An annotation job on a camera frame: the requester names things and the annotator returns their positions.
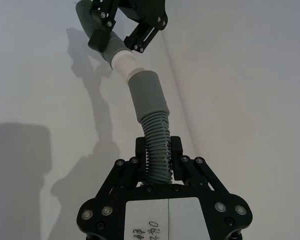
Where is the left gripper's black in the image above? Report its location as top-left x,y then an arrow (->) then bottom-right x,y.
88,0 -> 169,54

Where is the grey corrugated hose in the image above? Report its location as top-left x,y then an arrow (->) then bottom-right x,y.
126,69 -> 173,186
74,0 -> 132,65

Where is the white plastic pipe connector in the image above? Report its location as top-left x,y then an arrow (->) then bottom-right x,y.
109,49 -> 146,81

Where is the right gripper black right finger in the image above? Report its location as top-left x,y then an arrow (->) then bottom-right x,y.
169,135 -> 231,199

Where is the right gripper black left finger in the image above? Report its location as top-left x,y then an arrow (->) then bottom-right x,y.
94,136 -> 151,201

